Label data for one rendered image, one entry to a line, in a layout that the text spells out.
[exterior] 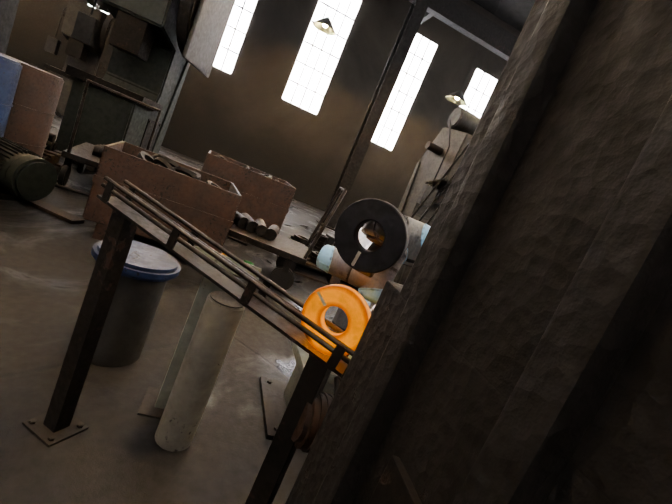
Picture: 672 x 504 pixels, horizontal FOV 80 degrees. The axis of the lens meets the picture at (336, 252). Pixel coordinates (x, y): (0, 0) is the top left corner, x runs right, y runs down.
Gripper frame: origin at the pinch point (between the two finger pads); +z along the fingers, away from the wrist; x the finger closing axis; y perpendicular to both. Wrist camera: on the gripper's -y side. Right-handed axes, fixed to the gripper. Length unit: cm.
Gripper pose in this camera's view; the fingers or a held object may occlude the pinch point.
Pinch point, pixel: (374, 227)
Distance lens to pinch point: 84.3
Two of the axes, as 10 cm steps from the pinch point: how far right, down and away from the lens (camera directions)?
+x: 8.5, 4.2, -3.1
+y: 4.7, -8.8, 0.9
